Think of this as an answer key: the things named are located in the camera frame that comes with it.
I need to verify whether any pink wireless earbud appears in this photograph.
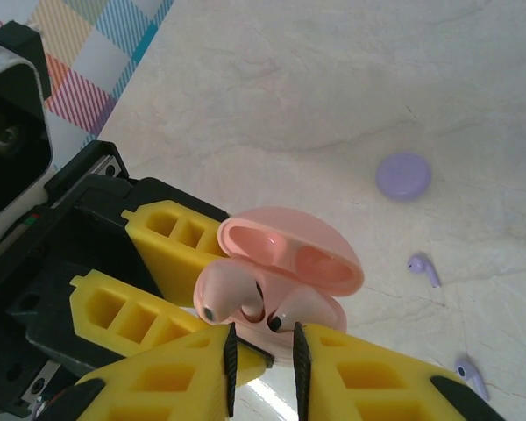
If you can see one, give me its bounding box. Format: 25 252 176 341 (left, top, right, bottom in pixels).
198 258 267 326

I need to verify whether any pink earbud charging case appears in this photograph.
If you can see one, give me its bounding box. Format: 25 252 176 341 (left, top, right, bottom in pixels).
194 205 366 357

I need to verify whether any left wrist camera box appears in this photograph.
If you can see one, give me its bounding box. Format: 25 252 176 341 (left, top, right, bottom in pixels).
0 19 56 255

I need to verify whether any purple wireless earbud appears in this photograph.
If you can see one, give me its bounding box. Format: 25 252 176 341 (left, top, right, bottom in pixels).
406 252 442 289
453 357 491 403

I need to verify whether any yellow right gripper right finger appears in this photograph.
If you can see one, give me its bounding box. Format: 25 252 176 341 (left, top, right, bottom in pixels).
293 321 508 421

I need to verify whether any purple earbud charging case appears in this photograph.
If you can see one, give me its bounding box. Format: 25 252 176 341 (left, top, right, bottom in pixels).
374 151 433 203

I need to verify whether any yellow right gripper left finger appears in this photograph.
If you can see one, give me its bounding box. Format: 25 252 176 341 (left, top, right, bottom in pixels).
37 323 239 421

